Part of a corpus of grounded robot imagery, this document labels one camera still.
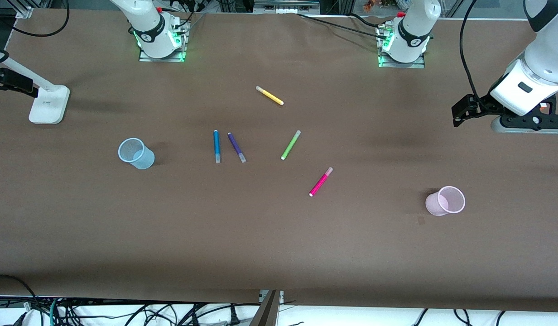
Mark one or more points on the purple marker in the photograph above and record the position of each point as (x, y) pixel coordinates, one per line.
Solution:
(236, 146)

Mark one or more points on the yellow marker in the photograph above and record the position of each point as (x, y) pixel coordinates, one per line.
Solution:
(270, 95)

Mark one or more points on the translucent blue cup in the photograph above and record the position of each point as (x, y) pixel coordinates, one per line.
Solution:
(141, 158)

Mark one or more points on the white stand with base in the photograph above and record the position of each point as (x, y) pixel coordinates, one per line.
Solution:
(48, 106)

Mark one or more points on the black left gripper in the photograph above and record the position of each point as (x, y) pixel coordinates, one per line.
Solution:
(482, 104)

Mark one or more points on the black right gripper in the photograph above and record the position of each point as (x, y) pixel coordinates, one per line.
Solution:
(15, 81)

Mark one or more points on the pink marker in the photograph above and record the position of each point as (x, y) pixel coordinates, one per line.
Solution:
(319, 183)

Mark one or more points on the black power plug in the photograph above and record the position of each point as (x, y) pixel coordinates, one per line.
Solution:
(234, 316)

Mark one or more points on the aluminium frame profile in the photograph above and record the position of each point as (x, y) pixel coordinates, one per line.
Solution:
(23, 10)

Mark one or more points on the translucent pink cup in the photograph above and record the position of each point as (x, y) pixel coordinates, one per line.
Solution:
(435, 203)

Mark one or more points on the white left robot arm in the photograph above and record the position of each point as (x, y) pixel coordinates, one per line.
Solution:
(541, 59)

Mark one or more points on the green marker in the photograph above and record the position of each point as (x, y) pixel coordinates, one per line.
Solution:
(290, 145)

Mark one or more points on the blue marker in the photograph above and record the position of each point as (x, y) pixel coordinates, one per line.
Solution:
(216, 145)

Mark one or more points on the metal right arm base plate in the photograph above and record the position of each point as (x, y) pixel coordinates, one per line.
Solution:
(163, 59)

